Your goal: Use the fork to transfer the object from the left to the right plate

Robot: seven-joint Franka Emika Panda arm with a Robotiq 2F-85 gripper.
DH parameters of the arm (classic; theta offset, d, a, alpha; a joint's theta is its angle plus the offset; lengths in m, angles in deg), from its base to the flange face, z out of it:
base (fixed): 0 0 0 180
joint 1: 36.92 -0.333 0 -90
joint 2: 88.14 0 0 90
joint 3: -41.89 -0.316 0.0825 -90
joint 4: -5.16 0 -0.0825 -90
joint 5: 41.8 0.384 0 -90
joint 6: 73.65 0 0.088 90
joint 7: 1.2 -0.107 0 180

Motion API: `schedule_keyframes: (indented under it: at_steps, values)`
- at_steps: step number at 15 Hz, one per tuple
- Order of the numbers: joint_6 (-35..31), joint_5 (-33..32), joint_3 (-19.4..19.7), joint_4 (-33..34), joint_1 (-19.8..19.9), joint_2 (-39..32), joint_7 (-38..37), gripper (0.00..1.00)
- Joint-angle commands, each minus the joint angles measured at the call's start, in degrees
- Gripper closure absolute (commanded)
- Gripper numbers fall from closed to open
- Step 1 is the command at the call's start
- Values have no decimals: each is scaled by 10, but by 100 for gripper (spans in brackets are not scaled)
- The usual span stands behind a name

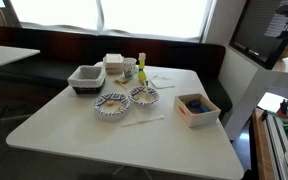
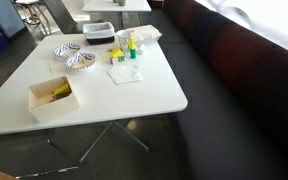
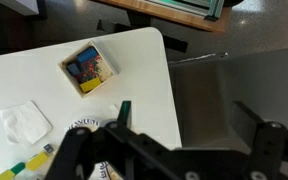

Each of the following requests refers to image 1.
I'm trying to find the white foam takeout box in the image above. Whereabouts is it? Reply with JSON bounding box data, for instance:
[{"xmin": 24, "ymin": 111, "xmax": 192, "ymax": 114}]
[{"xmin": 102, "ymin": 53, "xmax": 125, "ymax": 75}]

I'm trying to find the pale wooden box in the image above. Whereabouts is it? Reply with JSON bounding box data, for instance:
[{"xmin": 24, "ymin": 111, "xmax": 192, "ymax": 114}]
[{"xmin": 173, "ymin": 92, "xmax": 222, "ymax": 128}]

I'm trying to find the blue toy block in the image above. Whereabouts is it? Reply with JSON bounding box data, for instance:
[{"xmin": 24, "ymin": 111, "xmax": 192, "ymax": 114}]
[{"xmin": 186, "ymin": 99, "xmax": 212, "ymax": 115}]

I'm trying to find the cream plastic fork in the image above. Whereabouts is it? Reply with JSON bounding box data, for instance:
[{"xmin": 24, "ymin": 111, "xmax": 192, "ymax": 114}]
[{"xmin": 143, "ymin": 80, "xmax": 152, "ymax": 101}]

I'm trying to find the metal rail frame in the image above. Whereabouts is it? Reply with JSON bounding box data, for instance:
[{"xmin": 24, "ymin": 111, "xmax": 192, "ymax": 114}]
[{"xmin": 261, "ymin": 109, "xmax": 288, "ymax": 180}]

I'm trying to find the dark upholstered bench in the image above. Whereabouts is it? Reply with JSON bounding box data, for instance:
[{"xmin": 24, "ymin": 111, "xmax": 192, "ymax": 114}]
[{"xmin": 0, "ymin": 25, "xmax": 234, "ymax": 119}]

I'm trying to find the white paper napkin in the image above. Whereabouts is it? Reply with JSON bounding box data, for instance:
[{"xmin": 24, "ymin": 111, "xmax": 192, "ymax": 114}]
[{"xmin": 149, "ymin": 74, "xmax": 176, "ymax": 90}]

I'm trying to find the red and black device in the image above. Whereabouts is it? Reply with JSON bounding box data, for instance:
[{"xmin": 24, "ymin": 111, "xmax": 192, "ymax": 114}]
[{"xmin": 277, "ymin": 98, "xmax": 288, "ymax": 118}]

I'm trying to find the white partition counter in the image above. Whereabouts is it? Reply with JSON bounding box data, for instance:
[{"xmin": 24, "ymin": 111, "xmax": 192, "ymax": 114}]
[{"xmin": 217, "ymin": 44, "xmax": 288, "ymax": 141}]

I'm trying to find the black monitor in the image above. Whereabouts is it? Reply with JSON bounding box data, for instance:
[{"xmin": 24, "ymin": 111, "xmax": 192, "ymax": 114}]
[{"xmin": 229, "ymin": 0, "xmax": 288, "ymax": 70}]

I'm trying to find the wooden board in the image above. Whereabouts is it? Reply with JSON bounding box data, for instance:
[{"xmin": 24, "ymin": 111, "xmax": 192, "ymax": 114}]
[{"xmin": 251, "ymin": 107, "xmax": 276, "ymax": 180}]

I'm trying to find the blue patterned paper plate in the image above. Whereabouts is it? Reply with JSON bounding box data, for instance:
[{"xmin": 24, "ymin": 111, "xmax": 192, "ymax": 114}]
[
  {"xmin": 93, "ymin": 91, "xmax": 132, "ymax": 122},
  {"xmin": 127, "ymin": 85, "xmax": 161, "ymax": 108}
]

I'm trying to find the chrome table leg base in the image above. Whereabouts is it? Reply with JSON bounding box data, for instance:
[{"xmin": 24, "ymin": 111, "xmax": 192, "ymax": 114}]
[{"xmin": 111, "ymin": 164, "xmax": 154, "ymax": 180}]

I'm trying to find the black basket with white liner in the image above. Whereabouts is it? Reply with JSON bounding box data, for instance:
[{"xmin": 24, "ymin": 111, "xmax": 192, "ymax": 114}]
[{"xmin": 67, "ymin": 64, "xmax": 107, "ymax": 95}]

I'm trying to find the bright window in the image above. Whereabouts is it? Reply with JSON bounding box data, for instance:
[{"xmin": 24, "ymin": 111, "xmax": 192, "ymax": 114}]
[{"xmin": 3, "ymin": 0, "xmax": 215, "ymax": 43}]

